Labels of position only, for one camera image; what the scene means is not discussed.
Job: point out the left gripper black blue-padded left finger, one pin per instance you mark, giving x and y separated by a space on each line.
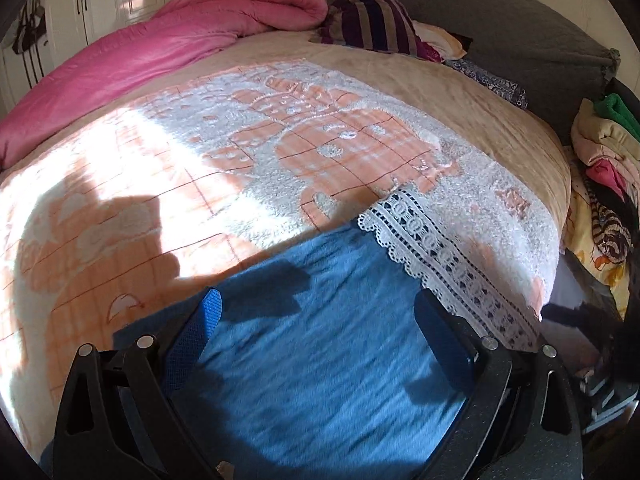
116 419

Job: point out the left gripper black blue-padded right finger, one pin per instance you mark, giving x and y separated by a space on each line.
519 419

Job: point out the blue denim pants lace hem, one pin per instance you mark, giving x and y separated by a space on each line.
317 368

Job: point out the pile of clothes beside bed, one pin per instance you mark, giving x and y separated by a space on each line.
603 219

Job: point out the dark blue patterned cloth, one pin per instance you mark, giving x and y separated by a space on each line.
503 88

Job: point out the cream orange patterned bed blanket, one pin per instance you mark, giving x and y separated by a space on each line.
204 172

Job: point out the dark grey upholstered headboard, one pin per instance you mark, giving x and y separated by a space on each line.
524 41

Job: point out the black bag hanging on wardrobe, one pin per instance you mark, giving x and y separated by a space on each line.
31 28

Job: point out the purple striped pillow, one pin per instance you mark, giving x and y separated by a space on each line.
374 25

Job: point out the pink quilted comforter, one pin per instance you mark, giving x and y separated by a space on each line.
182 32

